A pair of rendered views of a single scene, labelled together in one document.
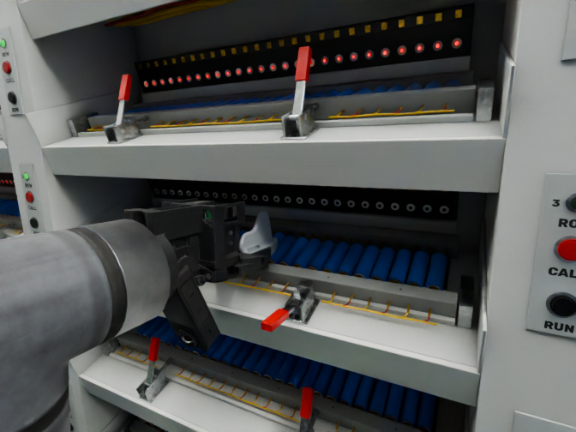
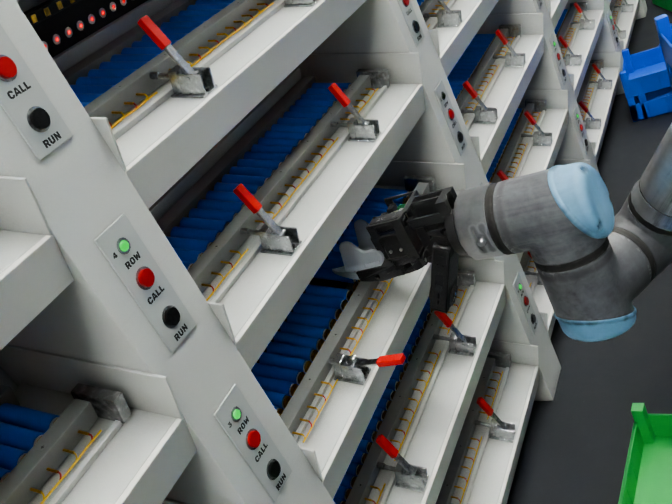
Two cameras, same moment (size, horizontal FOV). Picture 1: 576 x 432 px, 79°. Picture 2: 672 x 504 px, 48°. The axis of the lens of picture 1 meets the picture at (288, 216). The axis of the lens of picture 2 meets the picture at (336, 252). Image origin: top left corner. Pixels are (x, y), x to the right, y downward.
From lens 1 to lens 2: 1.08 m
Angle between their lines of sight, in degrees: 76
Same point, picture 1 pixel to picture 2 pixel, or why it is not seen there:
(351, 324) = not seen: hidden behind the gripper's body
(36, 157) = (235, 367)
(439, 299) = (424, 187)
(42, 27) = (160, 184)
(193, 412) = (436, 432)
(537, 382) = (471, 175)
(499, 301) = (453, 152)
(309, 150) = (389, 136)
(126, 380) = not seen: outside the picture
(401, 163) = (409, 117)
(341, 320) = not seen: hidden behind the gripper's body
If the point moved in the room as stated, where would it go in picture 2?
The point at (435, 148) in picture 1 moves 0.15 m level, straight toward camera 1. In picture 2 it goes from (413, 101) to (509, 71)
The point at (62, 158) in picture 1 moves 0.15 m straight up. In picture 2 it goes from (259, 329) to (185, 208)
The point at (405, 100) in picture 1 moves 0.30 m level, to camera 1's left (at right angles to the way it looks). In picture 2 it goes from (356, 95) to (373, 165)
